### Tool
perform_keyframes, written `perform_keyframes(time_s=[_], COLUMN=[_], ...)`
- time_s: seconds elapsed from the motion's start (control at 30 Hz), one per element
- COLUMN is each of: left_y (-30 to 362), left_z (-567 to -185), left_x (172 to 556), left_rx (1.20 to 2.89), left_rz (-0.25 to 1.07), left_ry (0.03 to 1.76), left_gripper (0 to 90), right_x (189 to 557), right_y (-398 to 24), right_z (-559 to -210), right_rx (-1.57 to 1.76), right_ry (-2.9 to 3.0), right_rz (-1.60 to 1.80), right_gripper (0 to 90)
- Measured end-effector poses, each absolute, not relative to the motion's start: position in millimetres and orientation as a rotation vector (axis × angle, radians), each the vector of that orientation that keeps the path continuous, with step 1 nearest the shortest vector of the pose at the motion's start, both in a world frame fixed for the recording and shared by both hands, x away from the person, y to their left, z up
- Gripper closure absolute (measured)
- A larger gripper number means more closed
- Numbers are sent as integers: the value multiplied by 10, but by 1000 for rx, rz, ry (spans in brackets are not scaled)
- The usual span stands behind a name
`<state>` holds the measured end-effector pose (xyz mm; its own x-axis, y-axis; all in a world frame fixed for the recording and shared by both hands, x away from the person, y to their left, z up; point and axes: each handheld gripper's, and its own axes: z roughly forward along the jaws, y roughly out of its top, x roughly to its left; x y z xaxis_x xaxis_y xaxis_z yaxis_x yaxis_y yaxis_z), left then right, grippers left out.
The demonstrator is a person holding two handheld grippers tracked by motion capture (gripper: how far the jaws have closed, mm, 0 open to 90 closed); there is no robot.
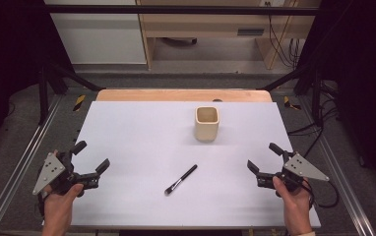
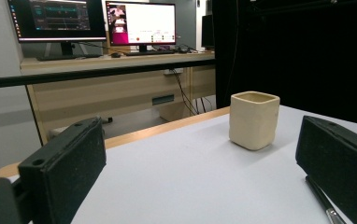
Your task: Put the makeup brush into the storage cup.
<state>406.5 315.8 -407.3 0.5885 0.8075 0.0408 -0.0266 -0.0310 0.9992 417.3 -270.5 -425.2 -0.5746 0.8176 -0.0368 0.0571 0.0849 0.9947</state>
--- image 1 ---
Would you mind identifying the white table mat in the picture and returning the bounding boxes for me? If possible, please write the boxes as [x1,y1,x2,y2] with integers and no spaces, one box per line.
[41,100,322,229]

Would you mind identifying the black makeup brush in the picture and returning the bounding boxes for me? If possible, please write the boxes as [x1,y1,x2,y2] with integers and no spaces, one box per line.
[163,163,199,197]

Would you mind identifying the person's left hand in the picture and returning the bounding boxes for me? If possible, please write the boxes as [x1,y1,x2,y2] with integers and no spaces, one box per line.
[41,182,85,230]

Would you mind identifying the person's right hand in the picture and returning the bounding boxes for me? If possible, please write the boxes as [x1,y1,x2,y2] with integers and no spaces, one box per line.
[272,175,314,233]

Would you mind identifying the beige square cup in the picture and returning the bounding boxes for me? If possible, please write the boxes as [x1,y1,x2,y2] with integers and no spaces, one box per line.
[194,105,220,143]

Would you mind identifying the grey drawer handle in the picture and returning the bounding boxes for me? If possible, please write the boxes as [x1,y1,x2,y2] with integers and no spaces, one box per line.
[236,28,266,36]

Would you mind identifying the light wooden desk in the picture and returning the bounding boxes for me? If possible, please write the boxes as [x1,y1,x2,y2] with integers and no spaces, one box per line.
[136,0,322,71]

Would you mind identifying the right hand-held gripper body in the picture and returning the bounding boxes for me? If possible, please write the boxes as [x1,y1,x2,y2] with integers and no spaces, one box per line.
[256,149,331,198]

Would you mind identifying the wooden table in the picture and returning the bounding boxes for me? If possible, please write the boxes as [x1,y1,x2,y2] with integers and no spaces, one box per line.
[95,88,274,103]

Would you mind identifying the black floor cables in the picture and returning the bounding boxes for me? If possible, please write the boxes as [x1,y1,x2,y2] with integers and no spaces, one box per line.
[287,82,340,158]

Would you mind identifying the yellow black tape marker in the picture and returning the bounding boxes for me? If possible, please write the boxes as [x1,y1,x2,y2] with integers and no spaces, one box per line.
[73,93,87,112]
[282,95,302,111]

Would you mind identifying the black metal stand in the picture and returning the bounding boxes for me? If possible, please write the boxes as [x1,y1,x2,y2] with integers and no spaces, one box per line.
[258,63,325,127]
[37,60,106,126]

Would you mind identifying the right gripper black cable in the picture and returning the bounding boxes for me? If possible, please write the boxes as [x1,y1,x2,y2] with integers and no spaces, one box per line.
[302,179,341,208]

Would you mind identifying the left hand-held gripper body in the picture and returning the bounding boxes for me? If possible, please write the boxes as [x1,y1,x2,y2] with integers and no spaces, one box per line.
[32,149,100,198]

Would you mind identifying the black horizontal frame bar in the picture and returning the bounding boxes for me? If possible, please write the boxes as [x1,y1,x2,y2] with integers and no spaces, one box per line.
[44,4,322,17]

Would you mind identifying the aluminium floor rail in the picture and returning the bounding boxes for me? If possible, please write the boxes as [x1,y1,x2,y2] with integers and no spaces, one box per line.
[297,96,376,236]
[0,94,64,236]

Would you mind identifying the white cabinet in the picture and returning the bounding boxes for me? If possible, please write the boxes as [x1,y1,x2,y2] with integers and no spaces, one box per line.
[43,0,148,66]

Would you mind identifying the hanging black cables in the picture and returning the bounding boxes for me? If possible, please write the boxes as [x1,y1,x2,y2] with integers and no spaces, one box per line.
[264,1,303,70]

